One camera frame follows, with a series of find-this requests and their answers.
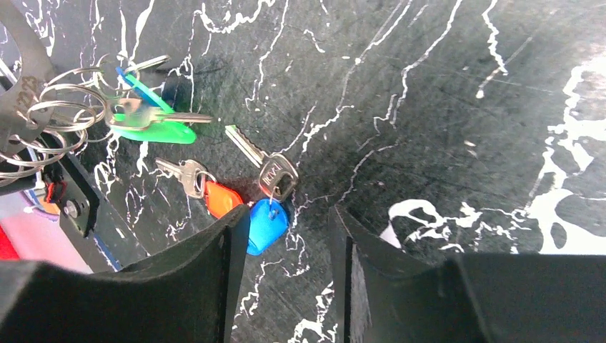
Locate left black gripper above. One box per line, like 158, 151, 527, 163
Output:
0, 132, 148, 276

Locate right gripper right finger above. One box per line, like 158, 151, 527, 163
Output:
328, 206, 605, 342

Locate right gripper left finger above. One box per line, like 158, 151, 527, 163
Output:
1, 205, 250, 342

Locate metal keyring with red handle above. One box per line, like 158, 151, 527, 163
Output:
1, 1, 214, 187

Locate key with red tag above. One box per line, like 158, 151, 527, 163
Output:
155, 157, 244, 219

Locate key with blue tag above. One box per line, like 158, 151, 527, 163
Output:
225, 125, 299, 256

